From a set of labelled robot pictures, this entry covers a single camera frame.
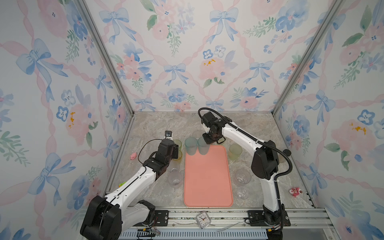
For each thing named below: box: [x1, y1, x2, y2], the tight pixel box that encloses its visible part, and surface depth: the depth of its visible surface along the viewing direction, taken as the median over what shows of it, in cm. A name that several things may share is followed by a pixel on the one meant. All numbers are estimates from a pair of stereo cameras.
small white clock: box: [196, 210, 212, 229], surface depth 74 cm
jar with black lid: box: [282, 149, 292, 157], surface depth 89 cm
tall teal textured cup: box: [184, 137, 198, 156], surface depth 94 cm
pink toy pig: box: [130, 152, 137, 160], surface depth 96 cm
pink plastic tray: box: [184, 145, 234, 207], surface depth 87 cm
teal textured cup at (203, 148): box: [197, 137, 210, 156], surface depth 96 cm
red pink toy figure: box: [289, 187, 303, 198], surface depth 81 cm
